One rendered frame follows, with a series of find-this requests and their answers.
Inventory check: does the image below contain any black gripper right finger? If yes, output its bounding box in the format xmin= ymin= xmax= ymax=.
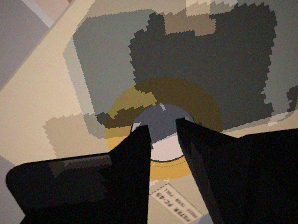
xmin=175 ymin=118 xmax=298 ymax=224

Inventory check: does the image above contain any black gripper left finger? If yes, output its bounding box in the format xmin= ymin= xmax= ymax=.
xmin=5 ymin=125 xmax=151 ymax=224

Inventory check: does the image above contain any grey cylinder with two slots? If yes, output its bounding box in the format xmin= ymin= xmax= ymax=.
xmin=132 ymin=104 xmax=195 ymax=161

